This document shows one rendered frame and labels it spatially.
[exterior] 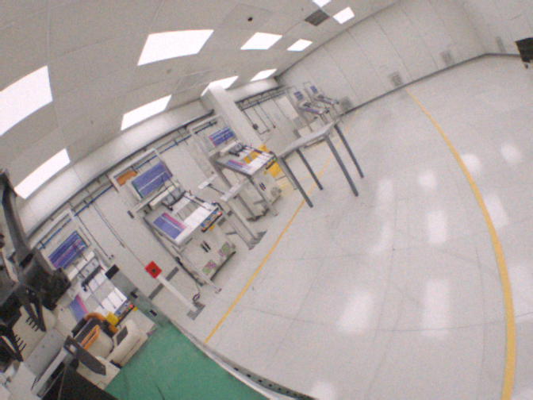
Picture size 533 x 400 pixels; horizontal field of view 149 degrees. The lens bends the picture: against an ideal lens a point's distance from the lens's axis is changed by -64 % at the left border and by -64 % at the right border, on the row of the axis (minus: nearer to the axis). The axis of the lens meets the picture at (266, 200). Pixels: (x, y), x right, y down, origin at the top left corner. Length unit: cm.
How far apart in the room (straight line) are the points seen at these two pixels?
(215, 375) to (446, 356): 103
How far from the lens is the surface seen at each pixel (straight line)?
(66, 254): 268
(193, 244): 265
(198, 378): 28
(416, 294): 130
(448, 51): 909
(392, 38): 872
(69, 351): 73
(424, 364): 114
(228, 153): 349
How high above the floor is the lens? 111
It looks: 16 degrees down
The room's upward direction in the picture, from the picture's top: 36 degrees counter-clockwise
